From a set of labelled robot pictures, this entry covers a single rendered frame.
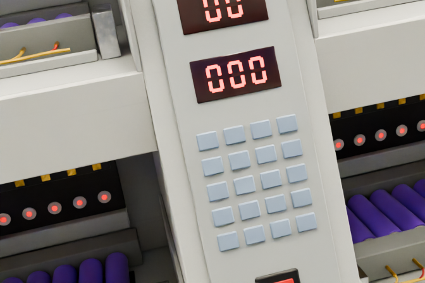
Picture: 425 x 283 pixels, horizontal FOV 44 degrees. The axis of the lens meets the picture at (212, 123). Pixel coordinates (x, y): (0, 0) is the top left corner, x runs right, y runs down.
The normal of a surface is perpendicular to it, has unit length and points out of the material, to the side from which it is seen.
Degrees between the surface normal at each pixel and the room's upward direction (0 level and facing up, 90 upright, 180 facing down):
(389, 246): 17
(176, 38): 90
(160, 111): 90
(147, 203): 90
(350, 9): 107
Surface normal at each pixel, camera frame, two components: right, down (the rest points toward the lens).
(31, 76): -0.15, -0.93
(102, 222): 0.20, 0.30
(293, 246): 0.14, 0.02
